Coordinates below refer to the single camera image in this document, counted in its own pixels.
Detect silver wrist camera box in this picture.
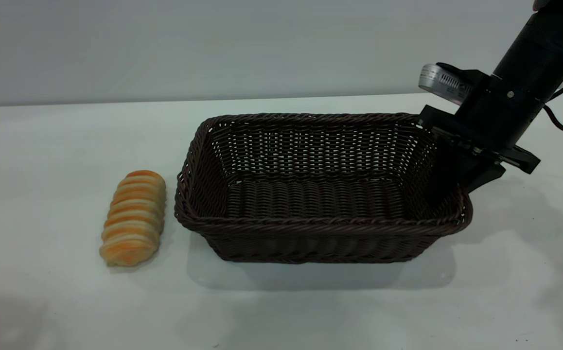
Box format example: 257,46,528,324
418,62,491,106

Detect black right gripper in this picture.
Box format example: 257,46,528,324
417,73,541,207

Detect dark brown woven wicker basket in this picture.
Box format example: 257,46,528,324
174,112,473,264

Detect striped orange bread loaf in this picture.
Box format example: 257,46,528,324
99,170,167,267

